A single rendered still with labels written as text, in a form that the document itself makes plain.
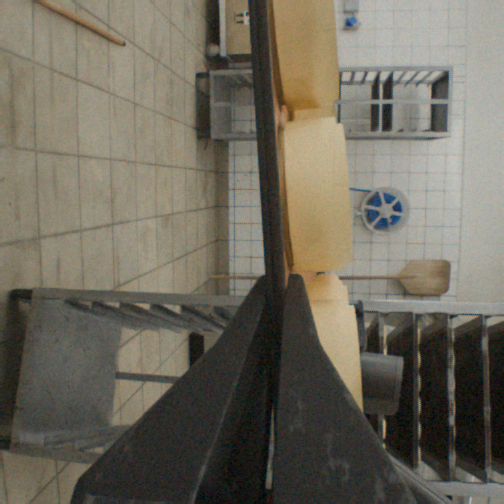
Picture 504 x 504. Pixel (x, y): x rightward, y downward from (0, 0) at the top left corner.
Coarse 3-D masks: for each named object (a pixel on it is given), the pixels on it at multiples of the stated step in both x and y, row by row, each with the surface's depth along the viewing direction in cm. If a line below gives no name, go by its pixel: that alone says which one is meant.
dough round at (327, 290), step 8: (312, 288) 22; (320, 288) 22; (328, 288) 21; (336, 288) 21; (344, 288) 22; (312, 296) 21; (320, 296) 21; (328, 296) 21; (336, 296) 21; (344, 296) 21
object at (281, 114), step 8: (272, 64) 15; (272, 72) 15; (280, 112) 17; (280, 120) 17; (288, 120) 21; (280, 128) 16; (288, 264) 16; (288, 272) 16; (296, 272) 20; (304, 272) 26; (304, 280) 25
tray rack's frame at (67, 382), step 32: (32, 288) 153; (32, 320) 144; (64, 320) 160; (96, 320) 182; (32, 352) 141; (64, 352) 160; (96, 352) 183; (32, 384) 141; (64, 384) 160; (96, 384) 183; (32, 416) 141; (64, 416) 159; (96, 416) 183
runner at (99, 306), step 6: (96, 300) 142; (90, 306) 142; (96, 306) 145; (102, 306) 149; (108, 306) 152; (114, 306) 152; (102, 312) 150; (108, 312) 154; (114, 312) 158; (120, 312) 163; (120, 318) 163; (126, 318) 168; (132, 318) 173; (138, 318) 178; (138, 324) 179; (144, 324) 185; (150, 324) 191; (156, 330) 198
